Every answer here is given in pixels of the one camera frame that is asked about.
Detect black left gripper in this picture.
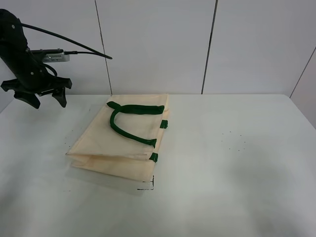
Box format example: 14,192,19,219
0,63,72,109

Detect cream linen bag green handles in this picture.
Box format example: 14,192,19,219
66,94,169,182

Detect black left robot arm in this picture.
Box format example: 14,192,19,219
0,9,72,109

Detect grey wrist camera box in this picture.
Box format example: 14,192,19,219
31,49,70,63

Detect black cable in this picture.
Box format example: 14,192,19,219
21,22,113,60

